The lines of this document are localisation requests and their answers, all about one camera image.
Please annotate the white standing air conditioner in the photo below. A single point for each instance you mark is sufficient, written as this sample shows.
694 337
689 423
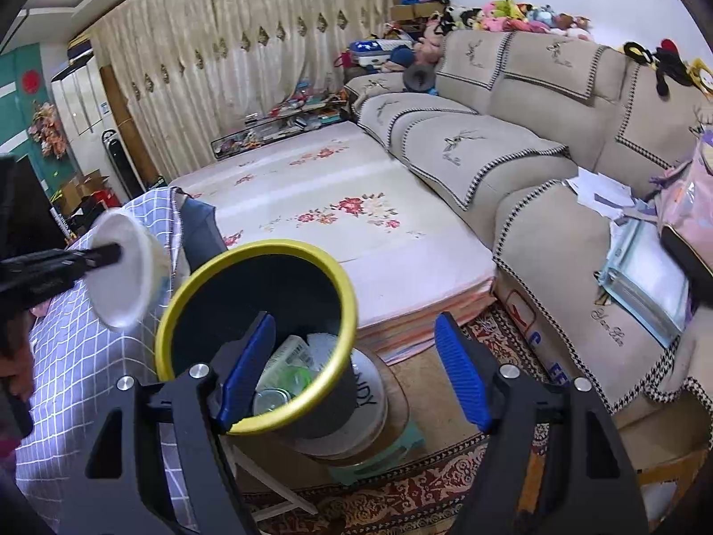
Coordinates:
83 95

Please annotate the hanging flower decoration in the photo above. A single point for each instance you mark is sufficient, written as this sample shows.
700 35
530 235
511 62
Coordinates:
49 131

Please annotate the black yellow-rimmed trash can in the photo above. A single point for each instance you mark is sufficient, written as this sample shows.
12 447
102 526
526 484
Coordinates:
278 273

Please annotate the white bowl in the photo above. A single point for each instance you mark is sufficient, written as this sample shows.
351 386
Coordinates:
128 290

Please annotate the small green stool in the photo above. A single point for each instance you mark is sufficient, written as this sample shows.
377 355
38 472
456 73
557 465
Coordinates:
390 454

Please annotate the red round wall decoration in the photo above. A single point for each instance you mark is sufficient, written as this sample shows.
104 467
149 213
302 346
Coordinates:
32 81

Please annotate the grey blue cloth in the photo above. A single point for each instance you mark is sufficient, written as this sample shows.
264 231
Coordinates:
203 234

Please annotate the green white long box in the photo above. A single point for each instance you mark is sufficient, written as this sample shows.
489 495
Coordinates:
287 352

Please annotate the loose white papers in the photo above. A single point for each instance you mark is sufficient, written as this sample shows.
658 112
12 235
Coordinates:
599 189

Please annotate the floral floor mat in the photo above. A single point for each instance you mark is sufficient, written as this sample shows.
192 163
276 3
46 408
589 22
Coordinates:
334 178

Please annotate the cluttered glass table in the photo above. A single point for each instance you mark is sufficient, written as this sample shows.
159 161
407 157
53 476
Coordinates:
278 128

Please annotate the person's left hand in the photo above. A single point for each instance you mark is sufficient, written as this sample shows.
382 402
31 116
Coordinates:
15 359

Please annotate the pink bag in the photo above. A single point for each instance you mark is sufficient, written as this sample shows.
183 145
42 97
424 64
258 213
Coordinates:
690 195

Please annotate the beige embroidered curtain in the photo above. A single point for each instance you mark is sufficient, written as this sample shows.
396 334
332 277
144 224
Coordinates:
223 11

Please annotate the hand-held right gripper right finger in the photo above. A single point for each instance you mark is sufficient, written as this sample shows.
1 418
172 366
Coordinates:
459 368

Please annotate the beige sofa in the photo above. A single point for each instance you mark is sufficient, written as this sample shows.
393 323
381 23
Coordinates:
501 150

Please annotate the white table frame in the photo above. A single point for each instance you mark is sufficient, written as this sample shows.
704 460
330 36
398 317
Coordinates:
267 479

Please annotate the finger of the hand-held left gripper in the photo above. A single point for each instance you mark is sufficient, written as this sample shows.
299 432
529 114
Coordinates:
83 261

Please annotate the cardboard boxes beside television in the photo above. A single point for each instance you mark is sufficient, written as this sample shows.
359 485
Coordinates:
83 192

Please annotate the black tower fan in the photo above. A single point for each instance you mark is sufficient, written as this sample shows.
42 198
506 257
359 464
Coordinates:
120 161

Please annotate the large black television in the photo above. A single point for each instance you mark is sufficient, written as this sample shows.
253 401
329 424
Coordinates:
42 206

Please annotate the clear plastic folders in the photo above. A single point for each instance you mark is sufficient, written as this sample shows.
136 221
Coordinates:
646 284

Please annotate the blue star bag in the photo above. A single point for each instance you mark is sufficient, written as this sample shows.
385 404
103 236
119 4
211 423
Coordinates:
379 53

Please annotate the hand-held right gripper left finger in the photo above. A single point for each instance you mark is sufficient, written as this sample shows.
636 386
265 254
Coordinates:
248 368

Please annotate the red patterned rug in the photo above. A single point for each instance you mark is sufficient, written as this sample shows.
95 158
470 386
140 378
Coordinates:
418 490

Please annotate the dark round cushion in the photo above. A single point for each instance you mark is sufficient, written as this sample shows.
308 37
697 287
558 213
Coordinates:
420 78

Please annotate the black yellow plush toy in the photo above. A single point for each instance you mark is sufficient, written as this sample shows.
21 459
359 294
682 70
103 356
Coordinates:
668 64

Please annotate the blue checked tablecloth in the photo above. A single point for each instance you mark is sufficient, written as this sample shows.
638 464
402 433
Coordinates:
83 390

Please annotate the pile of plush toys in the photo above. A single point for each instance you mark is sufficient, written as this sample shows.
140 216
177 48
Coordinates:
501 16

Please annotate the white round tub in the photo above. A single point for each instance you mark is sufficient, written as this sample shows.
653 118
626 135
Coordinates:
367 401

